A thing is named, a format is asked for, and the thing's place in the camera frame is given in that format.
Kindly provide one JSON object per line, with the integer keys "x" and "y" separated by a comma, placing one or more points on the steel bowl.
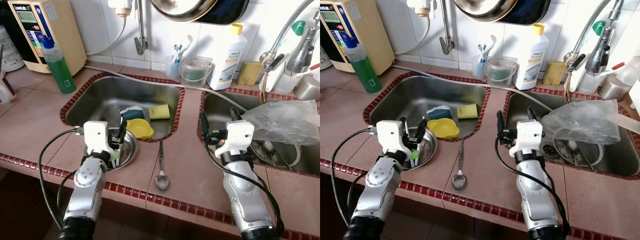
{"x": 490, "y": 7}
{"x": 185, "y": 7}
{"x": 130, "y": 152}
{"x": 431, "y": 150}

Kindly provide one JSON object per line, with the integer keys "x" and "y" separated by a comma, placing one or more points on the yellow plastic cup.
{"x": 140, "y": 129}
{"x": 442, "y": 129}

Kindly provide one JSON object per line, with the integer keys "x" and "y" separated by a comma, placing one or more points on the teal mug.
{"x": 131, "y": 114}
{"x": 439, "y": 113}

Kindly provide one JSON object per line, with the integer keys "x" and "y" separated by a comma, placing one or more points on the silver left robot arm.
{"x": 87, "y": 195}
{"x": 382, "y": 195}

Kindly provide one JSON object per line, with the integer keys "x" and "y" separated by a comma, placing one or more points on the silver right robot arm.
{"x": 247, "y": 200}
{"x": 537, "y": 200}

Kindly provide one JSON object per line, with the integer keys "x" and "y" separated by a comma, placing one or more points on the steel sink basin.
{"x": 415, "y": 100}
{"x": 220, "y": 105}
{"x": 525, "y": 102}
{"x": 110, "y": 100}

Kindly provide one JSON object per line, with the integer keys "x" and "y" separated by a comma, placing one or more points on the yellow green scrub sponge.
{"x": 467, "y": 111}
{"x": 160, "y": 112}

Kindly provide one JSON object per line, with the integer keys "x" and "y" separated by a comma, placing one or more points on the thick yellow sponge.
{"x": 250, "y": 74}
{"x": 554, "y": 74}

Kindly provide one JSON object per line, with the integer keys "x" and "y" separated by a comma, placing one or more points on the small steel spoon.
{"x": 270, "y": 146}
{"x": 572, "y": 146}

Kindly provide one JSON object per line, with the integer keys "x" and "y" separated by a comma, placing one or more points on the clear plastic bag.
{"x": 285, "y": 122}
{"x": 580, "y": 122}

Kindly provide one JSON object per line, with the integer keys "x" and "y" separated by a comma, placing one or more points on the large steel spoon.
{"x": 161, "y": 175}
{"x": 459, "y": 175}

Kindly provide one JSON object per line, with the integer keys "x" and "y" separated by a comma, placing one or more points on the clear plastic bucket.
{"x": 195, "y": 72}
{"x": 500, "y": 72}

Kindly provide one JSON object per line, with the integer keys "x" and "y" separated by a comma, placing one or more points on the white patterned bowl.
{"x": 275, "y": 152}
{"x": 575, "y": 152}

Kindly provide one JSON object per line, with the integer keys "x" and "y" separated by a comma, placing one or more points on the white detergent bottle orange cap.
{"x": 530, "y": 57}
{"x": 227, "y": 57}

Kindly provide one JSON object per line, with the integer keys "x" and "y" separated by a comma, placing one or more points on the clear toothbrush cup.
{"x": 479, "y": 67}
{"x": 172, "y": 67}

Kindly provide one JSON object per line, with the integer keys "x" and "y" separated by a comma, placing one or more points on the green soap bottle blue cap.
{"x": 365, "y": 70}
{"x": 60, "y": 70}

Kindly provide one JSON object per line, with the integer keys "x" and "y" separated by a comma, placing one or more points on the blue white toothbrush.
{"x": 176, "y": 52}
{"x": 481, "y": 52}

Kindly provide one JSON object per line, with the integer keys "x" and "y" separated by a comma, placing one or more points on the small steel cup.
{"x": 612, "y": 87}
{"x": 307, "y": 87}

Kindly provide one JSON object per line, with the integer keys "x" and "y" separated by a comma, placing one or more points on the chrome sink faucet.
{"x": 292, "y": 45}
{"x": 595, "y": 45}

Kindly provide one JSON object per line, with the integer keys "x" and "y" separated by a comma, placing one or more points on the beige water ionizer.
{"x": 380, "y": 40}
{"x": 70, "y": 40}

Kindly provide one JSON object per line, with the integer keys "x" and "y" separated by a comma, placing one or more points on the dark blue tray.
{"x": 542, "y": 10}
{"x": 237, "y": 10}

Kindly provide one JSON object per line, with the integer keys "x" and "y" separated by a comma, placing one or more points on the white bottle green cap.
{"x": 598, "y": 28}
{"x": 298, "y": 28}

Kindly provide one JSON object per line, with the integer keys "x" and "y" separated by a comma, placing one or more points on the hanging steel bowl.
{"x": 185, "y": 7}
{"x": 490, "y": 7}

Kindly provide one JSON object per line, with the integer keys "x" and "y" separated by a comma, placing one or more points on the cream tap diverter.
{"x": 420, "y": 6}
{"x": 122, "y": 6}

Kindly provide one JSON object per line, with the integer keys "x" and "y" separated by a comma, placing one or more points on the white printed cup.
{"x": 5, "y": 87}

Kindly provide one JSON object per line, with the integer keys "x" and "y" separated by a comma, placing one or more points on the white round container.
{"x": 10, "y": 50}

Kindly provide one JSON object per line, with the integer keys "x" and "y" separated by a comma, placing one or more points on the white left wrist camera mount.
{"x": 97, "y": 137}
{"x": 392, "y": 137}

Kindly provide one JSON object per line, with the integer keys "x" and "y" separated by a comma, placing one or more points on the steel wall tap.
{"x": 141, "y": 35}
{"x": 446, "y": 35}

